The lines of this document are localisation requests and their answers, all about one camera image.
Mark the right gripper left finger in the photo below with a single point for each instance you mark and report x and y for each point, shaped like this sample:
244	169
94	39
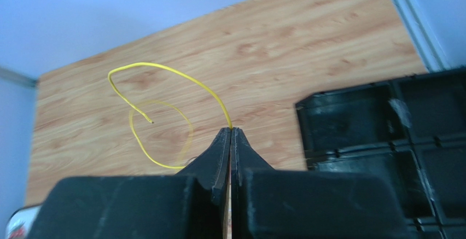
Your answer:
189	204

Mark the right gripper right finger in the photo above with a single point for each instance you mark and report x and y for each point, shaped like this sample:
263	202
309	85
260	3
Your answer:
270	203

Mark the black compartment organizer bin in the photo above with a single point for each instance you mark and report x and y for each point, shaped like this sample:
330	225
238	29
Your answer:
409	131

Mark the strawberry print white tray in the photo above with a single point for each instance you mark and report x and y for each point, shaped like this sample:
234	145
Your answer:
21	221

